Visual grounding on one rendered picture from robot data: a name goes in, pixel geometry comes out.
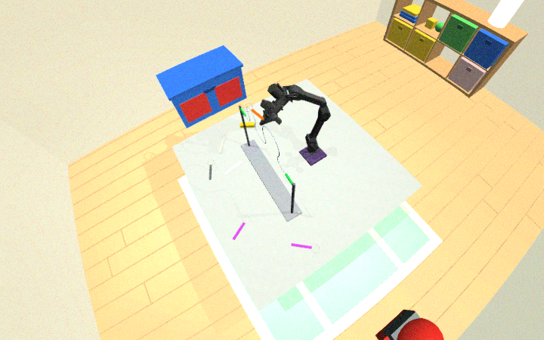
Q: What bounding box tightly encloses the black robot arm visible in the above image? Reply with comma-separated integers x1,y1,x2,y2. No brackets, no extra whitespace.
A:
260,83,331,155

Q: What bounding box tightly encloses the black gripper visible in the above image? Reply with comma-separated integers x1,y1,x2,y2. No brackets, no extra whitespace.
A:
259,100,284,125

